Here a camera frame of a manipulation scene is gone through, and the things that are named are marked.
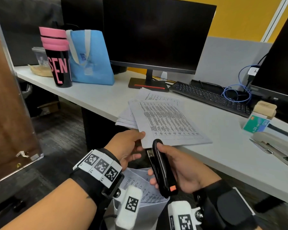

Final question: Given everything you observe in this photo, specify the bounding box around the person's left hand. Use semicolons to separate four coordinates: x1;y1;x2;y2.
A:
110;130;146;171

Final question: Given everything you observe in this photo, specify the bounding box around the person's right hand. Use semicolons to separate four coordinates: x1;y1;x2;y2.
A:
148;142;222;194

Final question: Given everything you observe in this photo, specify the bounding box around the black stapler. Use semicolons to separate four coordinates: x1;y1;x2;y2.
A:
146;139;178;199

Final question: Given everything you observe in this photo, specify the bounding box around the person's left forearm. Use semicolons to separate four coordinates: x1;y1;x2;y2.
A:
0;178;98;230

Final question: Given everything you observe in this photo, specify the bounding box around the stack of printed paper sheets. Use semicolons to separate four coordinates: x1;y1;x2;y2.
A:
115;87;181;130

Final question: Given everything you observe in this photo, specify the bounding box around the curled printed paper sheet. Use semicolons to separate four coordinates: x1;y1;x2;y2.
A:
105;168;170;230

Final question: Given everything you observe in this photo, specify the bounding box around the black keyboard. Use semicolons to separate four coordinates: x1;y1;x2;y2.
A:
168;81;253;118

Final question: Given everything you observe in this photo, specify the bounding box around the blue fabric tote bag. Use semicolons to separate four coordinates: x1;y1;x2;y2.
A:
66;29;115;86

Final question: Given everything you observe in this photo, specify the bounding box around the cardboard box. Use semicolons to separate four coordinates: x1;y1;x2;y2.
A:
37;101;61;117

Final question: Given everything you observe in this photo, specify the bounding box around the green staple box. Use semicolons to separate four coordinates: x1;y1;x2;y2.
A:
242;112;271;134

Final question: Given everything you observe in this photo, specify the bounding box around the grey desk partition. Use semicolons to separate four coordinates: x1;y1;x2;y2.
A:
152;36;273;92

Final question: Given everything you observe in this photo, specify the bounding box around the black monitor with red-striped stand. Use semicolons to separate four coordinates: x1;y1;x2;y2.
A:
102;0;217;93

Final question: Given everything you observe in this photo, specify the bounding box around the black and pink tumbler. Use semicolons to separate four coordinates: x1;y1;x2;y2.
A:
39;27;73;88

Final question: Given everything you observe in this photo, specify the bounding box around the grey heavy-duty stapler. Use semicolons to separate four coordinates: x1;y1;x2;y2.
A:
249;131;288;170

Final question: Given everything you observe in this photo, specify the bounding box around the dark waste bin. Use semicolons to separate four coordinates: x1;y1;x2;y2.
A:
19;80;43;118

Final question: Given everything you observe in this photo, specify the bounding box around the clear plastic container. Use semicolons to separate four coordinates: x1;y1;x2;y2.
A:
32;46;50;67

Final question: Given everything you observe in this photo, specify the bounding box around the brown wooden door panel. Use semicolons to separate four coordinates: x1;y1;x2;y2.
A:
0;18;44;188

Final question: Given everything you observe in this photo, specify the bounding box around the black left wrist strap with markers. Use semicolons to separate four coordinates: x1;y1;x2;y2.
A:
70;148;124;207

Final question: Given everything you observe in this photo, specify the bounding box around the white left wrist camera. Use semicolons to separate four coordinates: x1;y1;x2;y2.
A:
115;185;143;230

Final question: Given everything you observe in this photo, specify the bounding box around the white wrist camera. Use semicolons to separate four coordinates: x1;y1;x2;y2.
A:
168;201;202;230
115;185;143;230

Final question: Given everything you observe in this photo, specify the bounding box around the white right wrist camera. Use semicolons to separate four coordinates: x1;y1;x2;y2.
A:
168;201;202;230

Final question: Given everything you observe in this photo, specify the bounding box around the black right wrist strap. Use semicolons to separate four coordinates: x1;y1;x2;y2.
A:
193;180;258;230

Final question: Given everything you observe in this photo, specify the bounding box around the blue network cable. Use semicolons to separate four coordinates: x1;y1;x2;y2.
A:
221;65;261;103

